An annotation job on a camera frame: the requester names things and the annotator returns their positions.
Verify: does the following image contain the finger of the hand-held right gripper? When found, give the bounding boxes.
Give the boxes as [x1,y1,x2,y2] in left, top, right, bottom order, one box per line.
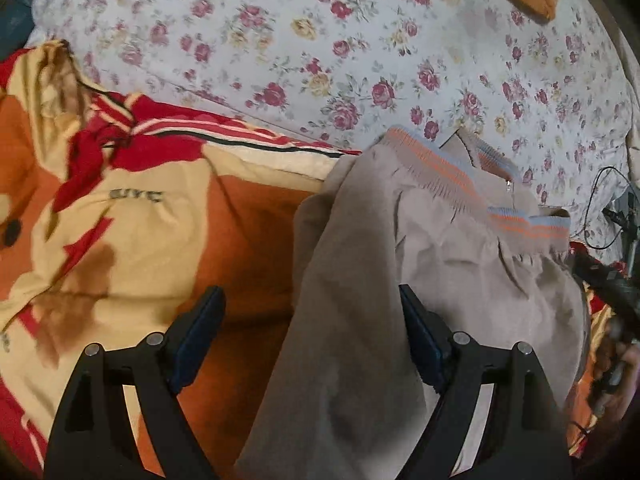
[592,317,633,411]
[570,247,640,321]

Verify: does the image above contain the beige jacket with striped collar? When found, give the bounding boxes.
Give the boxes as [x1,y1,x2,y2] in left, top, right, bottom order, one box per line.
[235,126,593,480]

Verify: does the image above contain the floral bed sheet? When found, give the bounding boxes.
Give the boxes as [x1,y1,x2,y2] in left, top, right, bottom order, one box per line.
[25,0,636,251]

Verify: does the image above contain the black electronic device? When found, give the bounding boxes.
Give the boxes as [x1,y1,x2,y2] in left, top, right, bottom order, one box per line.
[602,195,640,236]

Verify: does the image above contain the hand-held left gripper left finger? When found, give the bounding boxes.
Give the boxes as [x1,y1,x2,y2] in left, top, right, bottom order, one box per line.
[44,285,227,480]

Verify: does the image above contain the dark blue object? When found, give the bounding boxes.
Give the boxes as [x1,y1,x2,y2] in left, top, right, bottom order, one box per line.
[0,0,36,46]

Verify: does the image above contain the red cream orange printed blanket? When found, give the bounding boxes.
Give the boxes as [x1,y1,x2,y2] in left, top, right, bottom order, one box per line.
[0,40,631,478]

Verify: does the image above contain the black cable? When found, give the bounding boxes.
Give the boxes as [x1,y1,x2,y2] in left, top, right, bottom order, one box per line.
[582,165,633,251]

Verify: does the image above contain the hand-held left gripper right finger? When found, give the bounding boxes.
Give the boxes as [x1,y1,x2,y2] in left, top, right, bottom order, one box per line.
[397,284,573,480]

